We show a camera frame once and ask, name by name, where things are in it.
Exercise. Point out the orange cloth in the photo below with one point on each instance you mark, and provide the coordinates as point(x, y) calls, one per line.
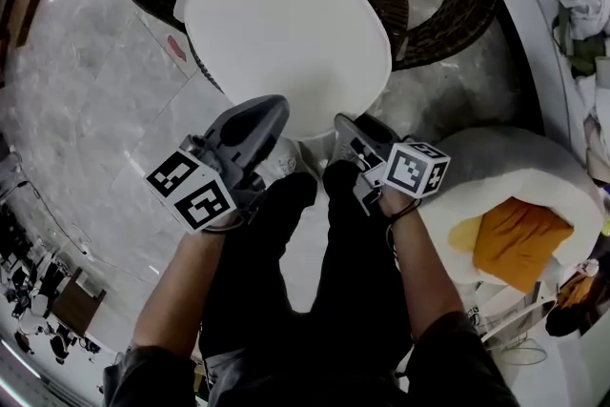
point(519, 243)

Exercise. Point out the white round seat cushion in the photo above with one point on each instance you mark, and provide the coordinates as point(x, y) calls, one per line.
point(286, 28)

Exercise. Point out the white window bench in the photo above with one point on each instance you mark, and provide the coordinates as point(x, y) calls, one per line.
point(538, 14)

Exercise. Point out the person's left forearm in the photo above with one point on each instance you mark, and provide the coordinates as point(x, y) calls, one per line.
point(176, 291)

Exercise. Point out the black left wrist band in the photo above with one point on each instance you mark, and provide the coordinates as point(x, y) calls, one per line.
point(224, 224)

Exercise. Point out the person's right forearm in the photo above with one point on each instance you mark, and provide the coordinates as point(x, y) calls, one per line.
point(419, 271)

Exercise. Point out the white round armchair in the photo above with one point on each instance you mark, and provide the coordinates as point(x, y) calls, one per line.
point(500, 157)

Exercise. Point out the black wrist band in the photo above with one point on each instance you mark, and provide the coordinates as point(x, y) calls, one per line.
point(224, 224)
point(405, 209)

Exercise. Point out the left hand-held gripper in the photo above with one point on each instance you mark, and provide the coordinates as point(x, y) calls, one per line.
point(190, 190)

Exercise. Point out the person's dark grey shirt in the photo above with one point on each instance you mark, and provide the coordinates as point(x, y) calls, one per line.
point(457, 362)

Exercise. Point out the person's right white shoe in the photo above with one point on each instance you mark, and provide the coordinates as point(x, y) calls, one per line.
point(336, 155)

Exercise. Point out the orange bag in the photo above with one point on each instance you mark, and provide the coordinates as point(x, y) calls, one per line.
point(574, 291)

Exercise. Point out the person's black trousers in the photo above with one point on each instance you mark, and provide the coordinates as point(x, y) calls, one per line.
point(257, 276)

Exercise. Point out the round white side table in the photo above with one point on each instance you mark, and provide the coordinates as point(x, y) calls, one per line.
point(519, 317)

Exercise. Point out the white plastic bag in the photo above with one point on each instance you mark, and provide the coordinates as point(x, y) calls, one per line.
point(586, 0)

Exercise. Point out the person's white shoe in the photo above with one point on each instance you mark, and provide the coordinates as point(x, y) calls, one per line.
point(336, 155)
point(283, 159)

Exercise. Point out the dark wooden table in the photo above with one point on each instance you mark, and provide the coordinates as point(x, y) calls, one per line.
point(76, 305)

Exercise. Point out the black floor bag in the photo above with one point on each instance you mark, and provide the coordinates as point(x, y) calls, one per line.
point(576, 319)

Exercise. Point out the small pink floor item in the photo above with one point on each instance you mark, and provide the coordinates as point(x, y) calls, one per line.
point(176, 46)

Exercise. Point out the person's left white shoe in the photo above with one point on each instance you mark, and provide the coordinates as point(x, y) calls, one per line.
point(283, 159)

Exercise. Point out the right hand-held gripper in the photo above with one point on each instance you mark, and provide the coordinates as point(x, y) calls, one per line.
point(414, 169)

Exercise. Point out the black right wrist band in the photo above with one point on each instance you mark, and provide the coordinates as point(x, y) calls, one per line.
point(405, 209)

